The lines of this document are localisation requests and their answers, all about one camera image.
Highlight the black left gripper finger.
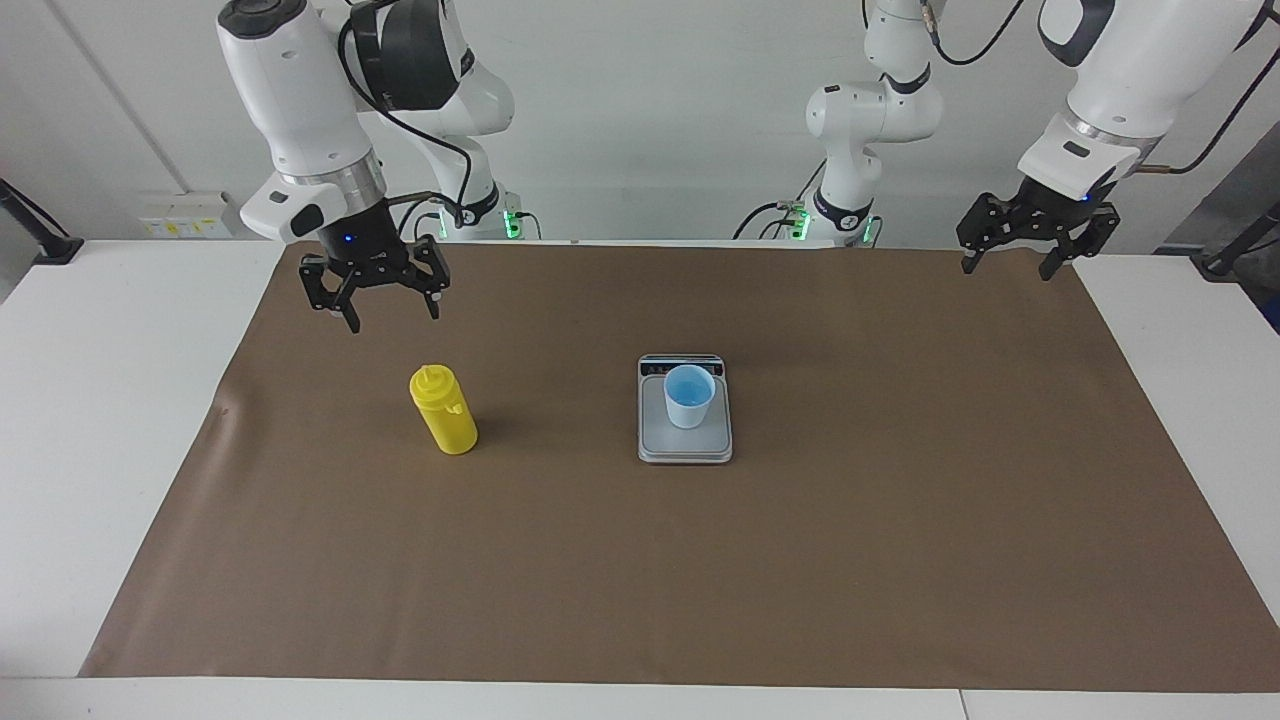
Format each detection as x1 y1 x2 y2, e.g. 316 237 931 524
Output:
1038 203 1121 282
957 193 1013 274

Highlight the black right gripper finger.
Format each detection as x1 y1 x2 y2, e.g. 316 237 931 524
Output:
408 238 451 321
299 255 363 335

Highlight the yellow squeeze bottle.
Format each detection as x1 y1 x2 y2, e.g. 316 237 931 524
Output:
409 364 479 456

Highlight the light blue plastic cup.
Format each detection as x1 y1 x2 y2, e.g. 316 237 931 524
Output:
663 364 717 430

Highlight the silver digital kitchen scale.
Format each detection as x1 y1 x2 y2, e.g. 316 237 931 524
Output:
637 353 734 465

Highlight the dark grey panel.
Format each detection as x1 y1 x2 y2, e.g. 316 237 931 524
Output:
1158 125 1280 256

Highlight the brown paper mat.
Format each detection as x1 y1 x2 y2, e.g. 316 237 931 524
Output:
78 240 1280 693

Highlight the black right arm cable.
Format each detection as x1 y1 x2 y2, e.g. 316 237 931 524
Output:
338 0 473 226

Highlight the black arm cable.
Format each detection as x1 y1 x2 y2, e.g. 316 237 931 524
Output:
1138 20 1271 176
338 0 473 226

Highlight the black clamp mount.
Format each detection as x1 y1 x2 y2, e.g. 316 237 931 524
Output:
1190 200 1280 279
0 178 85 266

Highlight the black looped cable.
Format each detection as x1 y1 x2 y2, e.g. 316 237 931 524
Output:
922 0 1027 67

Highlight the white wall socket box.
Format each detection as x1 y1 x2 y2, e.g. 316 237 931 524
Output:
138 190 244 239

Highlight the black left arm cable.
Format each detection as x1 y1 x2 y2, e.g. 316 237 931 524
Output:
1138 20 1271 176

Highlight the black base cable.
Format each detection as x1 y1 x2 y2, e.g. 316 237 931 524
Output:
733 160 827 241

